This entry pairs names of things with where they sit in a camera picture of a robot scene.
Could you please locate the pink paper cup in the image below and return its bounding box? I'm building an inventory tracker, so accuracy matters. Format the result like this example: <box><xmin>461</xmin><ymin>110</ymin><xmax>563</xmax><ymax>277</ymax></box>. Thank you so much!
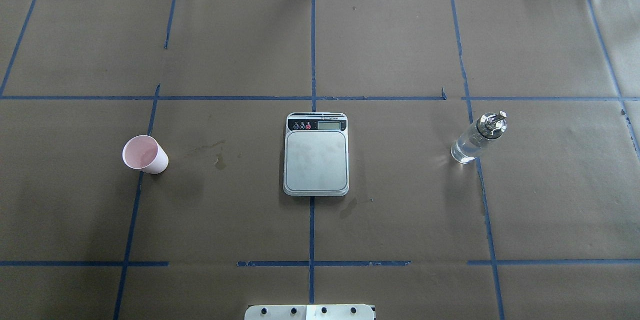
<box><xmin>121</xmin><ymin>134</ymin><xmax>169</xmax><ymax>175</ymax></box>

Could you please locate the silver digital kitchen scale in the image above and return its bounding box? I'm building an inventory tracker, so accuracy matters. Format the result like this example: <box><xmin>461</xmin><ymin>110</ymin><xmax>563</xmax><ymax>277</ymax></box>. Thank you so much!
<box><xmin>283</xmin><ymin>112</ymin><xmax>350</xmax><ymax>197</ymax></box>

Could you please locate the clear glass sauce bottle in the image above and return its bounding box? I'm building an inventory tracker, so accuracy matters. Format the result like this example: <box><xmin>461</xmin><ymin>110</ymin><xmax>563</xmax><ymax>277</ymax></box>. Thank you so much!
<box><xmin>450</xmin><ymin>111</ymin><xmax>508</xmax><ymax>164</ymax></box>

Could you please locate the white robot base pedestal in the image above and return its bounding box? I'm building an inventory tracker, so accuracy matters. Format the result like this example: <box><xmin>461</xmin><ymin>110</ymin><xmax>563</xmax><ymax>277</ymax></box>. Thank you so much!
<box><xmin>244</xmin><ymin>304</ymin><xmax>377</xmax><ymax>320</ymax></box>

